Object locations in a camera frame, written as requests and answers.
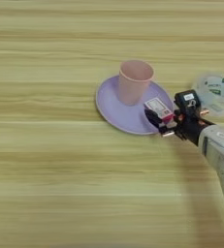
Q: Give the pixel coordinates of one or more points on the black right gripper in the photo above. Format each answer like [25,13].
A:
[189,125]

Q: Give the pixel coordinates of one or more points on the small white pink box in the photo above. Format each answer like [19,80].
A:
[158,108]

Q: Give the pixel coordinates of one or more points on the pink plastic cup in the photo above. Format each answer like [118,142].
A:
[134,85]

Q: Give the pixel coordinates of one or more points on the clear plastic food packet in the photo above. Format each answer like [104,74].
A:
[218,93]

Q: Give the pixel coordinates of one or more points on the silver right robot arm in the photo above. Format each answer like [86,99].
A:
[220,155]

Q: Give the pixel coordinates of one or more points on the purple round plate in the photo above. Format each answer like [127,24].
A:
[116,109]

